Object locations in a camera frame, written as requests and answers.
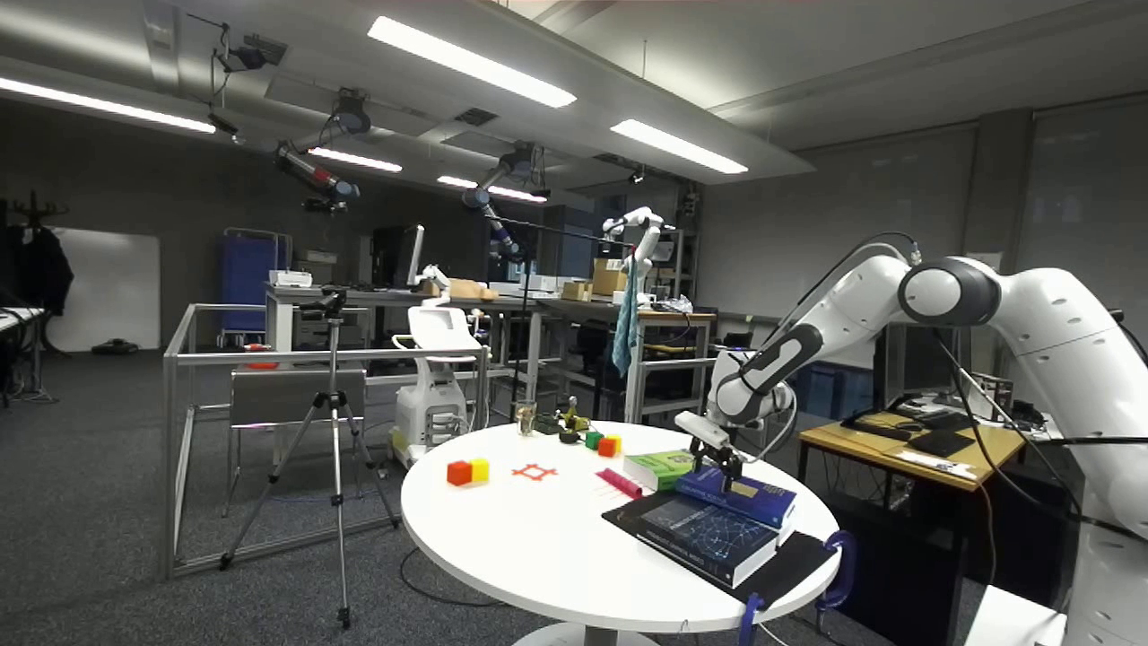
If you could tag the green book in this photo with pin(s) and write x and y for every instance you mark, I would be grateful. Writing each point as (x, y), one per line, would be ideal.
(656, 468)

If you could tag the metal railing frame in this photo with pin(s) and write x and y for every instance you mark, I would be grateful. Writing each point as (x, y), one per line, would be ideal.
(170, 452)

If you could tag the dark toy figure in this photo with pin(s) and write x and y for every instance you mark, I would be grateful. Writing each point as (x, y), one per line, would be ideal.
(572, 421)

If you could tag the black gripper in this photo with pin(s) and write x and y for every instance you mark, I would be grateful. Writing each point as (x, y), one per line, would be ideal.
(725, 446)

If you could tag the metal workbench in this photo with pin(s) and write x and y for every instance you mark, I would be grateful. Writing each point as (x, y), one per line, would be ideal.
(670, 322)

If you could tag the yellow cube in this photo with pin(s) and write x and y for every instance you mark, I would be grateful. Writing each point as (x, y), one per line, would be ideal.
(484, 470)

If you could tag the teal hanging cloth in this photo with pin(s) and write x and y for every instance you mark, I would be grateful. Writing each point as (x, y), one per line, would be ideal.
(627, 326)

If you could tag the dark hanging coat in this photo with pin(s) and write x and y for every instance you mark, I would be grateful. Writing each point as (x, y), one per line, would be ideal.
(38, 270)

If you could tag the dark network-print book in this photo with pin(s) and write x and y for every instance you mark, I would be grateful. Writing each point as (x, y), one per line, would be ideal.
(701, 537)

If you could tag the blue cabinet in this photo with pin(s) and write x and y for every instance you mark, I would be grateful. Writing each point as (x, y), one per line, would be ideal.
(254, 280)

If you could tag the green cube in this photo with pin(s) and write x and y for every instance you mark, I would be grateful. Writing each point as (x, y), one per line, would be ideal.
(592, 439)

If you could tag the blue storage crates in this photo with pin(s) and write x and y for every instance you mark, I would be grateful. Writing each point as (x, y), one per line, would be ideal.
(839, 392)

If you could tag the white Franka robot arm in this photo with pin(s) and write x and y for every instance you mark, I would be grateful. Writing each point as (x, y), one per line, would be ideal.
(1054, 346)

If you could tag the blue table clamp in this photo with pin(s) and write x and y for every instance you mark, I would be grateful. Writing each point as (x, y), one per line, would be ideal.
(750, 615)
(840, 560)

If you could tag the wooden desk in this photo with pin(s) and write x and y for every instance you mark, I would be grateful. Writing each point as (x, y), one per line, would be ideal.
(885, 452)

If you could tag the small glass cup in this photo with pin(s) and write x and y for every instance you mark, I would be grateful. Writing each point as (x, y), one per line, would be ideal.
(525, 421)

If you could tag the black camera tripod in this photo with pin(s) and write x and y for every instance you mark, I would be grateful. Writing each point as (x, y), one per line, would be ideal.
(336, 395)

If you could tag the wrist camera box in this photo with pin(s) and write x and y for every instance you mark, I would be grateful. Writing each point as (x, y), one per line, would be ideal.
(701, 428)

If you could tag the cardboard box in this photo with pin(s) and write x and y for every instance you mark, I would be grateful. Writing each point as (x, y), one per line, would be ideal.
(612, 280)

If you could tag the orange cube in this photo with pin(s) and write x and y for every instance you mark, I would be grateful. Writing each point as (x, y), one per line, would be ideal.
(461, 474)
(612, 446)

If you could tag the small white robot arm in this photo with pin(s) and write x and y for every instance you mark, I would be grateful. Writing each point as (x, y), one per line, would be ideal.
(639, 226)

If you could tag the blue hardcover book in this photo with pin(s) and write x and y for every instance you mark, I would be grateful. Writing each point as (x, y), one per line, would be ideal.
(756, 491)

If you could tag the pink flat book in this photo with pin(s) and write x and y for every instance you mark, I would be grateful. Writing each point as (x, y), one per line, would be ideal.
(618, 483)

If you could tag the ceiling strip light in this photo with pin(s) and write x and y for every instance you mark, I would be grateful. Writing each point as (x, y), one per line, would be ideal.
(675, 146)
(516, 195)
(470, 58)
(359, 160)
(109, 104)

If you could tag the white whiteboard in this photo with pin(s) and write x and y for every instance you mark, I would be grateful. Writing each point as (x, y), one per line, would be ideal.
(109, 288)

